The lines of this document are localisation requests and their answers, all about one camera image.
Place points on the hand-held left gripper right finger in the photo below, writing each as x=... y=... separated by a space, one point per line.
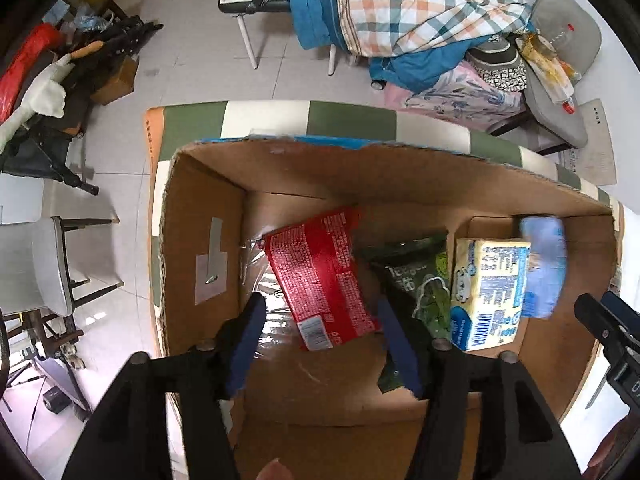
x=401 y=355

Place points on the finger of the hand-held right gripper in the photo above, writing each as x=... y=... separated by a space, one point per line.
x=620 y=312
x=597 y=322

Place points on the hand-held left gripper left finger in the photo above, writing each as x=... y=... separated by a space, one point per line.
x=244 y=355

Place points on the green snack packet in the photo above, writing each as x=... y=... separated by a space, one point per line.
x=425 y=280

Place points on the large cardboard box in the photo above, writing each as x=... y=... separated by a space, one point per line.
x=310 y=400

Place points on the light blue soft packet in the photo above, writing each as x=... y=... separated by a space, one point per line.
x=545 y=260

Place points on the red snack packet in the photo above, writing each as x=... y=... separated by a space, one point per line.
x=320 y=270

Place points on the person's right hand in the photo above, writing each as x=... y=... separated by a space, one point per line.
x=607 y=452

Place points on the yellow tissue pack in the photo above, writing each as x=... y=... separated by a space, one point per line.
x=490 y=285

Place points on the printed paper sheet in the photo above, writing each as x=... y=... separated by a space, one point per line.
x=592 y=152

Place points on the grey metal stand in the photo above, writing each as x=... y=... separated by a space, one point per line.
x=55 y=375

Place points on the grey chair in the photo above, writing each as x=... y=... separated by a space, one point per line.
x=565 y=115

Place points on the white chair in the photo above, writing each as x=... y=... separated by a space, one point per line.
x=35 y=265

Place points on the green white striped mat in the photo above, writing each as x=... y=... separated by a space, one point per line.
x=350 y=117

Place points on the clear plastic bag of snacks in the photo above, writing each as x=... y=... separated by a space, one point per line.
x=547 y=67

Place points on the pink floral cloth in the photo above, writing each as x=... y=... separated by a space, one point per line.
x=450 y=97

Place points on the black white patterned cushion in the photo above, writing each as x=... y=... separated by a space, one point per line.
x=497 y=65

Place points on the black fabric bag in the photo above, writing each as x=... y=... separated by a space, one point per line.
x=35 y=157

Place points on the small cardboard box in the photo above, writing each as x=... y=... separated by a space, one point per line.
x=117 y=80

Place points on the white stuffed glove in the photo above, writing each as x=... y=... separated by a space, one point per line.
x=47 y=92

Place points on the black folded tripod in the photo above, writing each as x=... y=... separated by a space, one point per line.
x=120 y=35

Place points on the blue blanket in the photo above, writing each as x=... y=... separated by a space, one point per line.
x=310 y=15

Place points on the plaid blanket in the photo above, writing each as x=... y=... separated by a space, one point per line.
x=410 y=5

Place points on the red plastic bag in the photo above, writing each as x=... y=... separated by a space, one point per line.
x=25 y=62

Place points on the blue plastic bag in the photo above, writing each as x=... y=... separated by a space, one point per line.
x=91 y=22

